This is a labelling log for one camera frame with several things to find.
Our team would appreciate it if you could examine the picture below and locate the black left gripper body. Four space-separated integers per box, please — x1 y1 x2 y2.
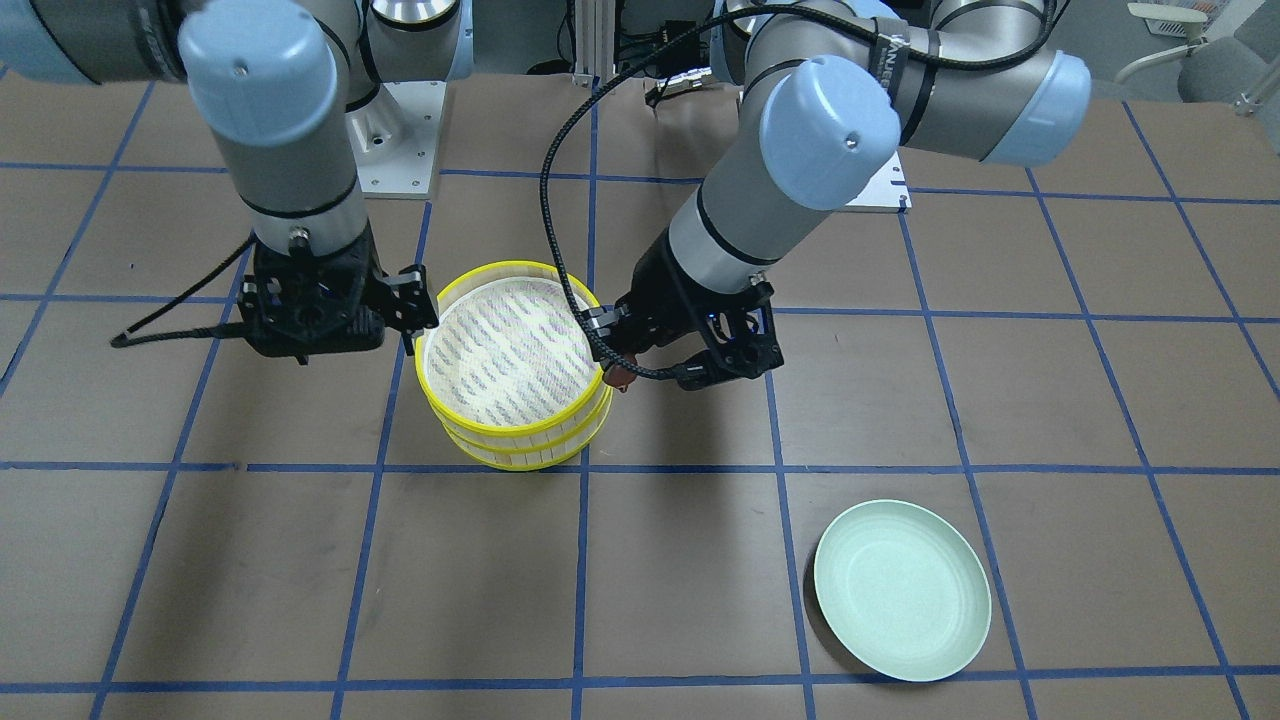
616 231 785 380

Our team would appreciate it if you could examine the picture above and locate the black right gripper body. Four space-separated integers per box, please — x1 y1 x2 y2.
237 225 396 363

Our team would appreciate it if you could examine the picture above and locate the dark red bun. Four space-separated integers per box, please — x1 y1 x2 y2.
602 363 637 393

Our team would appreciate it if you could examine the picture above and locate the yellow bamboo steamer ring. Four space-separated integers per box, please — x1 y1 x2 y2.
415 260 613 437

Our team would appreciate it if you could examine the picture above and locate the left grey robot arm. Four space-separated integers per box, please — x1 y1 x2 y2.
580 1 1092 389

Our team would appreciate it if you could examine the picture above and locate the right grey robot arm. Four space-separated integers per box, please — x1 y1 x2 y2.
3 1 474 364

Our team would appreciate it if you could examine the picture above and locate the yellow bamboo steamer base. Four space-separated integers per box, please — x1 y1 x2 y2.
429 387 614 471

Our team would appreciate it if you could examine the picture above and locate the mint green round plate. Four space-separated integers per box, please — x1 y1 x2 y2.
813 498 995 683

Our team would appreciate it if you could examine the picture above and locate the grey office chair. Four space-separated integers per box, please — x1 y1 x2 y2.
1114 1 1279 117

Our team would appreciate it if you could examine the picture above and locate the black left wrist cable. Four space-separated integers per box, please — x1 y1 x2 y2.
540 0 1061 383

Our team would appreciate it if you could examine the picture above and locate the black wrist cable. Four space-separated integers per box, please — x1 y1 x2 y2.
110 232 256 348
540 0 1061 383

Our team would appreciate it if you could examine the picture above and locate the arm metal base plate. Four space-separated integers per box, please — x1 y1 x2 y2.
346 81 447 201
840 151 913 214

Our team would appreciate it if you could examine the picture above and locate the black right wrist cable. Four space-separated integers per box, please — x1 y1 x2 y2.
110 232 256 348

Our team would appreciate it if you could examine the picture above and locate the aluminium frame post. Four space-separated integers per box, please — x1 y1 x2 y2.
570 0 618 88

